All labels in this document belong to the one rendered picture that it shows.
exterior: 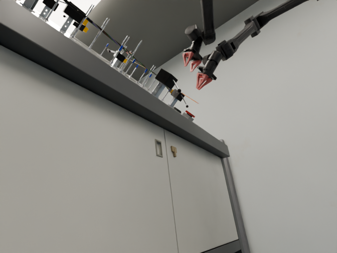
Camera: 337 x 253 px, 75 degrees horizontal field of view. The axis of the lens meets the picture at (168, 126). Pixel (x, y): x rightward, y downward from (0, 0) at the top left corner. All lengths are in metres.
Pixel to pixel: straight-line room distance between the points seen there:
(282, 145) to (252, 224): 0.72
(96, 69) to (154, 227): 0.41
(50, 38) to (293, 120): 1.99
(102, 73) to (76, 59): 0.07
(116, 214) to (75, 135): 0.18
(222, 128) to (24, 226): 2.17
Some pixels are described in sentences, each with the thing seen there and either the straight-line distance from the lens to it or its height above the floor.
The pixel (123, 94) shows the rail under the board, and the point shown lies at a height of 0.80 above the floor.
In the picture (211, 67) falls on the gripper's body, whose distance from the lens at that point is 1.14.
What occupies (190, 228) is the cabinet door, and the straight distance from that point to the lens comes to 0.77.
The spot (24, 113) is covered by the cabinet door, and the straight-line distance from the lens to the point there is 0.44.
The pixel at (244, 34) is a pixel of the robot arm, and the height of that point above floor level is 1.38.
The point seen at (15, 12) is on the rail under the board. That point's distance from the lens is 0.49.
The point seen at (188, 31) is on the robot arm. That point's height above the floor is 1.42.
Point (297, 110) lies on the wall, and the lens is 2.23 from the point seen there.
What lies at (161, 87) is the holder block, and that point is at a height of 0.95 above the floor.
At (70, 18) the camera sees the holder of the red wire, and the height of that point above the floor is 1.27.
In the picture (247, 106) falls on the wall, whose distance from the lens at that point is 2.37.
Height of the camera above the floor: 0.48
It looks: 25 degrees up
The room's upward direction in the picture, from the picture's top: 7 degrees counter-clockwise
